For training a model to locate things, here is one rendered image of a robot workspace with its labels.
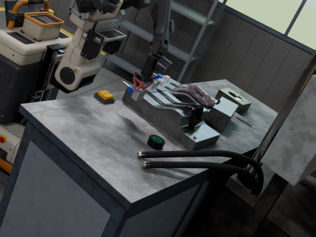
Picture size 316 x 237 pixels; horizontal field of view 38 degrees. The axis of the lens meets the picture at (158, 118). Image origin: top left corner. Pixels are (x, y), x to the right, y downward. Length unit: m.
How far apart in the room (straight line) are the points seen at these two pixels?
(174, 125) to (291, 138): 0.72
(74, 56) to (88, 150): 0.88
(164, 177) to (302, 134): 0.60
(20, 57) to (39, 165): 0.81
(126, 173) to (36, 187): 0.46
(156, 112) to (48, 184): 0.68
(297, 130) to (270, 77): 3.38
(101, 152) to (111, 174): 0.14
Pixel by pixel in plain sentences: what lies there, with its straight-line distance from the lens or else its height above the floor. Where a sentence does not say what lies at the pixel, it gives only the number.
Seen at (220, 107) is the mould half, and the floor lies 0.91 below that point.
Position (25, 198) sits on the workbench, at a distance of 2.21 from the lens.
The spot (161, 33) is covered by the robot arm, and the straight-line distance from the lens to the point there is 2.19.
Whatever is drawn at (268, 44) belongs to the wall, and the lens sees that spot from 5.09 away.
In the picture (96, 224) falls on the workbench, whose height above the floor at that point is 0.59.
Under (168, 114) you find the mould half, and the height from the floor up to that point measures 0.90.
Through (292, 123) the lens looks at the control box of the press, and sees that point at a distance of 1.78.
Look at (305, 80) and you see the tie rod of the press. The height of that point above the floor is 1.37.
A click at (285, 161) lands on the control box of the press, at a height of 1.13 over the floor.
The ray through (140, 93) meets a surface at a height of 0.95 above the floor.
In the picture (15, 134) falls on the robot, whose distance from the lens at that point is 2.86.
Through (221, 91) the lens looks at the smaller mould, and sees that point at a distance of 3.12.
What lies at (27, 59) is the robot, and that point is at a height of 0.74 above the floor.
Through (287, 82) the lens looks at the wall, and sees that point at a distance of 5.12.
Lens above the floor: 1.78
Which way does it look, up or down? 24 degrees down
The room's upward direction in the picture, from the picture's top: 25 degrees clockwise
